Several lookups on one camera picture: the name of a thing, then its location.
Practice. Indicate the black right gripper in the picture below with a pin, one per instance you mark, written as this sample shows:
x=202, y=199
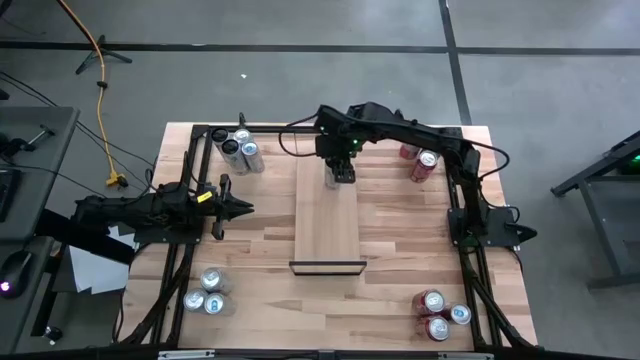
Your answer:
x=336, y=147

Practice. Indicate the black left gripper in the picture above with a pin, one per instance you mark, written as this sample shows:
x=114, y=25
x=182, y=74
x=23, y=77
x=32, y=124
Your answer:
x=220, y=210

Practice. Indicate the red Coca-Cola can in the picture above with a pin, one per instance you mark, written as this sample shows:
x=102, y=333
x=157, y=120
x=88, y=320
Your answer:
x=432, y=300
x=422, y=170
x=437, y=328

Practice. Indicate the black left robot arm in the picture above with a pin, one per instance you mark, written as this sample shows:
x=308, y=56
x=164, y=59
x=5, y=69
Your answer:
x=130, y=210

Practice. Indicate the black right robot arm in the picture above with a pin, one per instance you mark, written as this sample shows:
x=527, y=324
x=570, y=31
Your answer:
x=425, y=134

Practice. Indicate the black flat bar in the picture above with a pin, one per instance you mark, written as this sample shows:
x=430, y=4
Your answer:
x=85, y=240

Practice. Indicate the white paper sheets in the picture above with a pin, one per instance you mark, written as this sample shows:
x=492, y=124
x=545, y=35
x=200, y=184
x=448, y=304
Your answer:
x=95, y=272

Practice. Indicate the grey desk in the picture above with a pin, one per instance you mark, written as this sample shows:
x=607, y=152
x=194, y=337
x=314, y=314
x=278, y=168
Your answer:
x=45, y=165

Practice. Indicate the black tripod stand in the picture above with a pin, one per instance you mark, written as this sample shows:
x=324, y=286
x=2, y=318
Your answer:
x=101, y=49

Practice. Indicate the black knob with white mark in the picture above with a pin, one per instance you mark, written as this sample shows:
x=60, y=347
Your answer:
x=52, y=334

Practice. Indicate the black clamp tool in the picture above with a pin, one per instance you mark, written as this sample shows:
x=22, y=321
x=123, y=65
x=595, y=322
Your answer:
x=15, y=146

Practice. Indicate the black computer mouse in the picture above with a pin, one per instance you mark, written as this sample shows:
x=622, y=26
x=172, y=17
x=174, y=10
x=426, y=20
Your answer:
x=15, y=272

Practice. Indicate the wooden shelf with black frame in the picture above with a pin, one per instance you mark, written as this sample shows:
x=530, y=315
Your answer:
x=325, y=225

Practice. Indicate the black aluminium rig frame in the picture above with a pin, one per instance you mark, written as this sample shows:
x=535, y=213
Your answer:
x=265, y=129

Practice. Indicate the black hook bracket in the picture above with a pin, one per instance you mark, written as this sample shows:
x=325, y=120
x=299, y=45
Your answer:
x=242, y=121

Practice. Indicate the silver edge bracket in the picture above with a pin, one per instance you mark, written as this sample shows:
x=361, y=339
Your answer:
x=465, y=356
x=185, y=355

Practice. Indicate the grey metal cart frame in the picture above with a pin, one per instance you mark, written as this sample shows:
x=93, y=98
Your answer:
x=600, y=225

